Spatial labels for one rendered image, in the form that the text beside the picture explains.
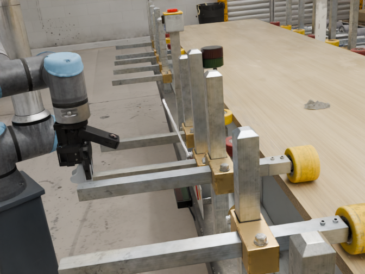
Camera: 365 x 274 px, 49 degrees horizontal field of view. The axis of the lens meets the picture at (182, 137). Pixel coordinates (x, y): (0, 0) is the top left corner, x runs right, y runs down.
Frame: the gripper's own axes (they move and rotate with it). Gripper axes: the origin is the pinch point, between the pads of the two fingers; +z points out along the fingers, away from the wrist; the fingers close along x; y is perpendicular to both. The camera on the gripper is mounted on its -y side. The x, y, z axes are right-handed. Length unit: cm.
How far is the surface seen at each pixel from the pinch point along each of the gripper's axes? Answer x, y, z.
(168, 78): -120, -32, 1
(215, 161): 23.9, -30.8, -15.2
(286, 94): -38, -70, -9
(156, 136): -24.1, -19.9, -3.0
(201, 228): 9.5, -28.9, 12.0
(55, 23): -767, 140, 28
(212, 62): -1.2, -35.5, -31.6
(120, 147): -23.5, -7.5, -0.9
